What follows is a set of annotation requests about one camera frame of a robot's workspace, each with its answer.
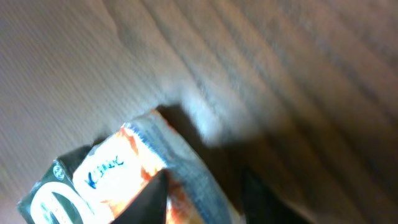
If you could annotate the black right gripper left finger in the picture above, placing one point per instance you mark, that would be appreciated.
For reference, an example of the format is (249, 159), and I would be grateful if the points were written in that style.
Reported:
(150, 206)

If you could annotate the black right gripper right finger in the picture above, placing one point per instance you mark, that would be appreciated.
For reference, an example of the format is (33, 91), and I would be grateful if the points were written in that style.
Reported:
(262, 206)

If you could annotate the orange tissue pack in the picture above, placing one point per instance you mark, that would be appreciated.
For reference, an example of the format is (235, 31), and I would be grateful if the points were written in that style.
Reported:
(116, 171)

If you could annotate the dark green small box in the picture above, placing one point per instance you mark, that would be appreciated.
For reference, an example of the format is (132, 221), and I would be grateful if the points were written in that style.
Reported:
(54, 199)

